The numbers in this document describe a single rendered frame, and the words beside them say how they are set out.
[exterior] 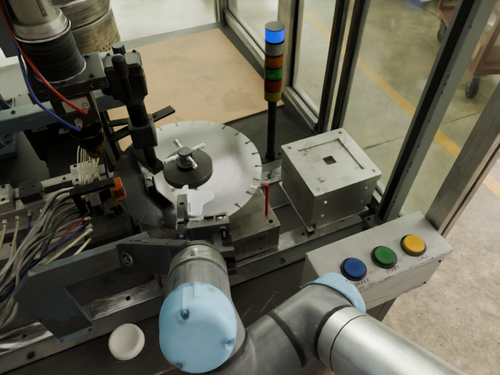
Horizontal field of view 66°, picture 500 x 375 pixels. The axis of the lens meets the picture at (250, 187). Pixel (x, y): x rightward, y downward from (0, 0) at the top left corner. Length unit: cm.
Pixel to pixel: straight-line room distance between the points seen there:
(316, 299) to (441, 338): 136
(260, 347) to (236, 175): 46
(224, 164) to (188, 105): 54
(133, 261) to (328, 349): 30
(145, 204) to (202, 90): 70
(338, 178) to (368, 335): 55
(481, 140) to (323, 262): 35
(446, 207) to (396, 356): 50
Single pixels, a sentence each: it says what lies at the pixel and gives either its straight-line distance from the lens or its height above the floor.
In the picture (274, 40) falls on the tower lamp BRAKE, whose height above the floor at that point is 114.
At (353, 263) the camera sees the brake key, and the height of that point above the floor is 91.
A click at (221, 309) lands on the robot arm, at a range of 39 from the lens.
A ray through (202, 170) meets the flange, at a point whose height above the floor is 96.
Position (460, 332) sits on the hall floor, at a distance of 187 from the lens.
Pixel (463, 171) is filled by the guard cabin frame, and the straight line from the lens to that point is 80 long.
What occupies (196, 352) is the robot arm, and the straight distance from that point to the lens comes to 40.
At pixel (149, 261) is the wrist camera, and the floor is 109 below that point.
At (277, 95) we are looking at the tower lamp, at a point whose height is 99.
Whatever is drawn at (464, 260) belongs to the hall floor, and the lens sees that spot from 205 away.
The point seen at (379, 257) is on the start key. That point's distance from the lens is 81.
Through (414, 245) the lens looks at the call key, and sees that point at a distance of 85.
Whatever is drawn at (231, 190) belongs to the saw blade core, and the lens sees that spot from 82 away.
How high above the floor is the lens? 157
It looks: 49 degrees down
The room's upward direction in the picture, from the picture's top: 1 degrees counter-clockwise
